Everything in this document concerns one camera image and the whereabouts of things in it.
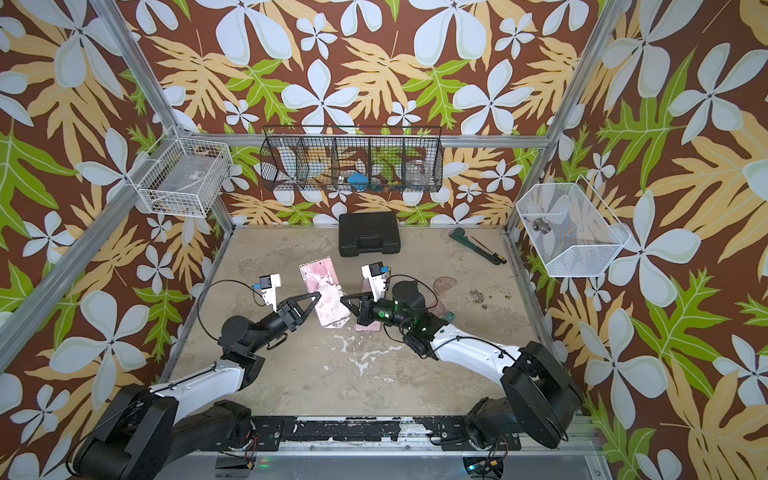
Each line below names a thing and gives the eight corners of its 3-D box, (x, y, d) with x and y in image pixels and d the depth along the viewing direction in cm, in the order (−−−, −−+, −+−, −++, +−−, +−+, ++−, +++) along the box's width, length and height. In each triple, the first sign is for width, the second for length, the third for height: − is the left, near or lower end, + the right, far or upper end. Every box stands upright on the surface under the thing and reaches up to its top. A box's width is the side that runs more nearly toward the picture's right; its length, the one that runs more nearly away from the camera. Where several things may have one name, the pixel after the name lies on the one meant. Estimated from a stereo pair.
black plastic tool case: (337, 258, 112) (335, 249, 108) (342, 217, 127) (340, 207, 122) (399, 258, 112) (400, 249, 108) (397, 217, 127) (398, 207, 122)
